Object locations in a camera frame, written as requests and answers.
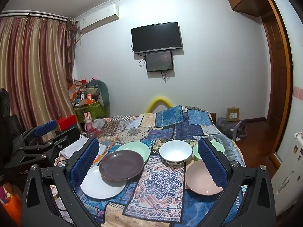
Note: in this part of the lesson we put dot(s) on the white spotted bowl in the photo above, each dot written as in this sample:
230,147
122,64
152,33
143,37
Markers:
175,150

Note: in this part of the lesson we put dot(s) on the black wall television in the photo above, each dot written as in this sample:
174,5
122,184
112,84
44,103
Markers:
156,36

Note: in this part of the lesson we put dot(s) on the white curtain rail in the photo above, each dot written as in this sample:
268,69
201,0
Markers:
35,14

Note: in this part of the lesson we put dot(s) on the patchwork blanket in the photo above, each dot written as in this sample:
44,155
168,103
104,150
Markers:
161,182

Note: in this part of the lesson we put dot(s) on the pink rabbit toy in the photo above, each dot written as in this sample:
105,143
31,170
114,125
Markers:
88,123

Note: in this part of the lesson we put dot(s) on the wooden door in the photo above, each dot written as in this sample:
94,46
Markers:
272,75

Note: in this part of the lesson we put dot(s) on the green bowl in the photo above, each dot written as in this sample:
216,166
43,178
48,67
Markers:
219,147

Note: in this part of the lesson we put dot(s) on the red box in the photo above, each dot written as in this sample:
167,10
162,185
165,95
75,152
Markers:
68,121

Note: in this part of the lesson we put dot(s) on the wooden wardrobe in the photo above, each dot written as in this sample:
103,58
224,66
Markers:
296,52

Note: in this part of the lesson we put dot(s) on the white plate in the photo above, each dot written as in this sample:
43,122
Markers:
99,186

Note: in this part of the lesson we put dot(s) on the pink bowl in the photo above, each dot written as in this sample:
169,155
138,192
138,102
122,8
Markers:
198,177

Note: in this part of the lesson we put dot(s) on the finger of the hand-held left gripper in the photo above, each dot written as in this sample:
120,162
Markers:
61,140
46,126

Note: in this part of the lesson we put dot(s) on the green plate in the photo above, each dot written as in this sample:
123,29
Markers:
135,147

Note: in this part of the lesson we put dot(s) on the grey bag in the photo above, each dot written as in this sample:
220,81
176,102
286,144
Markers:
224,125

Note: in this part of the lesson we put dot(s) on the white cutout panel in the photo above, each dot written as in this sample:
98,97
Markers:
293,160

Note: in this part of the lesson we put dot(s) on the dark purple plate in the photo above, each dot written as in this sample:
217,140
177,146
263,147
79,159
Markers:
120,164

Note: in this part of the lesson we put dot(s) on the wooden bed frame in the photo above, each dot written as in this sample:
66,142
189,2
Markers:
213,117

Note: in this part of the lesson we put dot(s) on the striped brown curtain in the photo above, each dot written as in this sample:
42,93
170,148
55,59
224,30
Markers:
35,63

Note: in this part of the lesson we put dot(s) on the small black monitor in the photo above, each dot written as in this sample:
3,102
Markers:
159,61

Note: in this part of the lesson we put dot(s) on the white air conditioner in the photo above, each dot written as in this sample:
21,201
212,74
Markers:
99,17

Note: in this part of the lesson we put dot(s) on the person's left forearm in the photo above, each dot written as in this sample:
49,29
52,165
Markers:
13,212

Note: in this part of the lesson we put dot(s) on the yellow foam tube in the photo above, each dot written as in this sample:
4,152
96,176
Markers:
157,98

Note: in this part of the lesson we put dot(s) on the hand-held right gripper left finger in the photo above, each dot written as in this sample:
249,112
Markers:
87,160

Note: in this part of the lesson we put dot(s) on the white folded cloth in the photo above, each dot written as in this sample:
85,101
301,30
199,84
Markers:
75,146

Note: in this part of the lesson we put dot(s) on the cardboard box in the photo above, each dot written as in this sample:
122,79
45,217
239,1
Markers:
233,114

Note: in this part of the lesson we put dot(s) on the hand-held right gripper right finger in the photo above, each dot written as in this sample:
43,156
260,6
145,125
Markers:
210,163

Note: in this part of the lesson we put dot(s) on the pile of assorted boxes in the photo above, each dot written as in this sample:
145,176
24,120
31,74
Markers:
79,92

